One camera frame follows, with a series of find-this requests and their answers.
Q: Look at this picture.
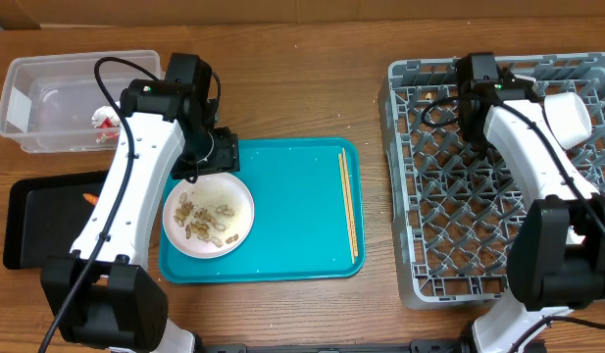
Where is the orange carrot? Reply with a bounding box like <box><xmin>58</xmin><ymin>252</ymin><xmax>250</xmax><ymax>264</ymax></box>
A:
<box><xmin>82</xmin><ymin>193</ymin><xmax>99</xmax><ymax>206</ymax></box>

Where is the teal plastic tray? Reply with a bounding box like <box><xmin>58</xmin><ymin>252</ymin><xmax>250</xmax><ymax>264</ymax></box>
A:
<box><xmin>159</xmin><ymin>137</ymin><xmax>366</xmax><ymax>284</ymax></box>

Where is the clear plastic bin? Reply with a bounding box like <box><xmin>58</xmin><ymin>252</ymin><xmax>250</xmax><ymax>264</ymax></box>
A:
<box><xmin>0</xmin><ymin>50</ymin><xmax>163</xmax><ymax>153</ymax></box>

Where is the grey dish rack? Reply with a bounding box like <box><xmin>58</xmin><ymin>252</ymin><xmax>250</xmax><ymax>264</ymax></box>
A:
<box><xmin>378</xmin><ymin>52</ymin><xmax>605</xmax><ymax>310</ymax></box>

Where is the wooden chopstick left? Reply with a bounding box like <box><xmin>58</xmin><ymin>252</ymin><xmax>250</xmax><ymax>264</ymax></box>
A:
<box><xmin>338</xmin><ymin>150</ymin><xmax>357</xmax><ymax>264</ymax></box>

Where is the white bowl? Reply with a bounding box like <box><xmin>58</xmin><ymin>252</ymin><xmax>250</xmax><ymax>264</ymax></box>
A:
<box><xmin>543</xmin><ymin>92</ymin><xmax>592</xmax><ymax>150</ymax></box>

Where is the wooden chopstick right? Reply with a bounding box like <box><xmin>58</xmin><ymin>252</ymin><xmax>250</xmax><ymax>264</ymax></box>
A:
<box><xmin>341</xmin><ymin>148</ymin><xmax>359</xmax><ymax>259</ymax></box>

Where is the black tray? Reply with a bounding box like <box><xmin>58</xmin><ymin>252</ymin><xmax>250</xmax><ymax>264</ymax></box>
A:
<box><xmin>3</xmin><ymin>171</ymin><xmax>107</xmax><ymax>270</ymax></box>

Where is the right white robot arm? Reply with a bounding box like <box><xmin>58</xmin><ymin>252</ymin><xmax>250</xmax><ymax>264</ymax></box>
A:
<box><xmin>452</xmin><ymin>53</ymin><xmax>605</xmax><ymax>352</ymax></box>

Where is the red foil wrapper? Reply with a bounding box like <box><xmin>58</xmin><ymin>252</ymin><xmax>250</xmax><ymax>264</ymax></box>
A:
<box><xmin>91</xmin><ymin>106</ymin><xmax>121</xmax><ymax>144</ymax></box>

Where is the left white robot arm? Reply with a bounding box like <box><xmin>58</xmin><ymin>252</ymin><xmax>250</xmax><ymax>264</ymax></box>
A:
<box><xmin>39</xmin><ymin>53</ymin><xmax>240</xmax><ymax>352</ymax></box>

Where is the white plate with peanuts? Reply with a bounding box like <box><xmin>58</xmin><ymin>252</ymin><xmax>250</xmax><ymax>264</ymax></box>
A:
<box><xmin>162</xmin><ymin>173</ymin><xmax>255</xmax><ymax>259</ymax></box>

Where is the wooden chopstick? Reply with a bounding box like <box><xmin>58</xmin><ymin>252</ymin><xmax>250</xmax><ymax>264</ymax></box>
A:
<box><xmin>338</xmin><ymin>150</ymin><xmax>357</xmax><ymax>264</ymax></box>
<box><xmin>341</xmin><ymin>148</ymin><xmax>359</xmax><ymax>259</ymax></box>

